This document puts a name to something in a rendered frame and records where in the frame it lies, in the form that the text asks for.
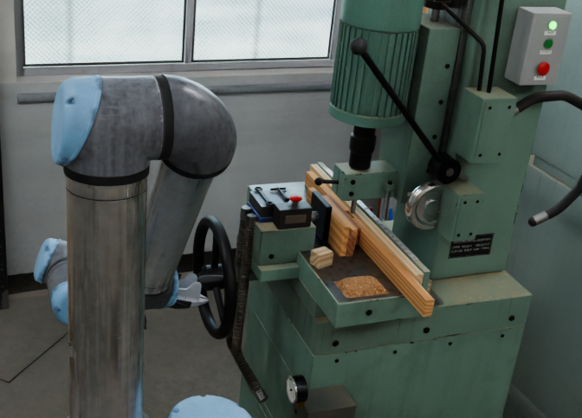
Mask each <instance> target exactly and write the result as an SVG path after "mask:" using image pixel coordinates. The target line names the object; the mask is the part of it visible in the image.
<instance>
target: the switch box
mask: <svg viewBox="0 0 582 418"><path fill-rule="evenodd" d="M571 19H572V13H570V12H567V11H565V10H561V9H559V8H556V7H519V9H518V14H517V17H516V22H515V26H514V33H513V38H512V42H511V47H510V50H509V55H508V63H507V66H506V71H505V75H504V77H505V78H507V79H508V80H511V81H512V82H514V83H516V84H517V85H519V86H521V85H554V84H556V80H557V77H558V73H559V66H560V63H561V59H562V55H563V52H564V47H565V44H566V38H567V34H568V30H569V26H570V22H571ZM551 21H555V22H556V23H557V26H556V28H555V29H552V30H550V29H549V28H548V24H549V23H550V22H551ZM545 31H556V35H544V34H545ZM547 38H551V39H553V45H552V47H550V48H549V49H545V48H544V47H543V42H544V41H545V40H546V39H547ZM541 50H552V53H551V54H550V55H540V51H541ZM542 62H547V63H548V64H549V65H550V70H549V72H548V73H547V74H546V75H539V74H538V72H537V68H538V66H539V65H540V64H541V63H542ZM534 76H546V79H545V80H534Z"/></svg>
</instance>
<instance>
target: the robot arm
mask: <svg viewBox="0 0 582 418"><path fill-rule="evenodd" d="M236 138H237V136H236V127H235V123H234V121H233V119H232V117H231V114H230V112H229V111H228V109H227V108H226V106H225V105H224V103H223V102H222V101H221V100H220V99H219V98H218V97H217V96H216V95H215V94H214V93H213V92H212V91H210V90H209V89H207V88H206V87H204V86H202V85H201V84H199V83H197V82H195V81H193V80H189V79H186V78H185V77H180V76H176V75H171V74H161V75H131V76H99V75H98V74H93V75H91V76H88V77H73V78H68V79H66V80H65V81H63V82H62V84H61V85H60V86H59V88H58V90H57V93H56V96H55V103H54V108H53V114H52V123H51V153H52V158H53V161H54V163H55V164H57V165H60V166H62V167H63V173H64V176H65V178H66V205H67V241H62V240H61V239H58V240H57V239H52V238H48V239H47V240H46V241H45V242H44V243H43V244H42V246H41V249H40V251H39V254H38V256H37V259H36V265H35V270H34V279H35V281H38V282H40V283H41V284H42V283H46V284H47V287H48V293H49V297H50V305H51V307H52V310H53V311H54V313H55V316H56V317H57V318H58V319H59V320H60V321H61V322H62V323H63V324H65V325H67V326H68V356H69V401H70V416H68V417H67V418H149V417H148V415H146V414H145V413H144V412H143V411H142V410H143V369H144V330H145V329H146V324H147V323H146V314H145V310H150V309H158V310H159V309H163V308H165V307H170V308H174V309H185V308H190V307H194V306H198V305H202V304H205V303H207V302H208V301H209V300H208V298H206V297H204V296H203V295H202V294H200V293H201V287H202V285H201V283H200V282H197V276H196V275H195V274H194V273H190V274H188V275H187V276H186V277H185V278H184V279H182V280H180V277H181V275H182V274H181V273H178V272H177V267H178V263H179V261H180V259H181V256H182V254H183V252H184V249H185V246H186V244H187V241H188V240H189V237H190V235H191V231H192V229H193V227H194V224H195V222H196V220H197V217H198V214H199V212H200V209H201V208H202V205H203V203H204V199H205V197H206V195H207V192H208V190H209V187H210V185H211V182H212V180H213V178H214V177H217V176H219V175H221V174H222V173H223V172H224V171H225V170H226V169H227V168H228V167H229V165H230V162H231V160H232V158H233V156H234V154H235V150H236ZM151 160H160V162H159V165H158V170H157V173H156V177H155V179H154V182H153V186H152V190H151V194H150V196H149V199H148V202H147V178H148V177H149V173H150V161H151ZM168 418H252V417H251V416H250V414H249V413H248V412H247V411H246V410H245V409H244V408H240V406H239V405H238V404H237V403H235V402H233V401H231V400H229V399H226V398H223V397H220V396H215V395H206V396H205V397H202V396H200V395H196V396H192V397H189V398H186V399H184V400H183V401H181V402H179V403H178V404H177V405H176V406H175V407H174V408H173V409H172V411H171V413H170V414H169V417H168Z"/></svg>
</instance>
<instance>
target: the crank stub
mask: <svg viewBox="0 0 582 418"><path fill-rule="evenodd" d="M197 282H200V283H201V285H202V287H203V286H214V285H217V284H221V283H223V275H204V276H200V277H199V278H197Z"/></svg>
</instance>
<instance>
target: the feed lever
mask: <svg viewBox="0 0 582 418"><path fill-rule="evenodd" d="M350 49H351V51H352V52H353V53H354V54H355V55H361V56H362V58H363V59H364V61H365V63H366V64H367V65H368V67H369V68H370V69H371V70H372V72H373V73H374V75H375V76H376V77H377V79H378V81H379V82H380V84H381V85H382V86H383V88H384V89H385V91H386V92H387V93H388V94H389V96H390V97H391V99H392V100H393V102H394V103H395V105H396V106H397V107H398V109H399V111H400V112H401V113H402V114H403V115H404V117H405V118H406V120H407V121H408V123H409V124H410V126H411V127H412V129H413V130H414V132H415V133H416V134H417V135H418V137H419V138H420V140H421V141H422V142H423V144H424V146H425V147H426V148H427V150H428V151H429V153H430V154H431V156H432V158H431V159H430V161H429V163H428V171H429V173H430V174H431V175H432V176H433V177H435V178H436V179H437V180H438V181H439V182H441V183H444V184H448V183H453V182H454V181H455V180H457V178H458V179H460V180H462V181H464V182H468V180H469V177H468V176H467V175H465V174H463V173H461V165H460V163H459V162H458V161H456V160H455V159H454V158H453V157H452V156H451V155H449V154H448V153H446V152H438V153H437V151H436V150H435V148H434V147H433V146H432V144H431V143H430V141H429V140H428V139H427V138H426V136H425V135H424V133H423V131H422V130H421V129H420V127H419V126H418V124H417V122H416V121H415V120H414V119H413V118H412V116H411V114H410V113H409V112H408V110H407V109H406V107H405V106H404V104H403V103H402V101H401V100H400V98H399V97H398V96H397V95H396V93H395V92H394V90H393V89H392V87H391V86H390V84H389V83H388V81H387V80H386V78H385V77H384V76H383V75H382V73H381V72H380V70H379V69H378V67H377V66H376V64H375V63H374V61H373V60H372V58H371V57H370V56H369V55H368V53H367V52H366V50H367V43H366V41H365V40H364V39H363V38H360V37H357V38H354V39H353V40H352V41H351V43H350Z"/></svg>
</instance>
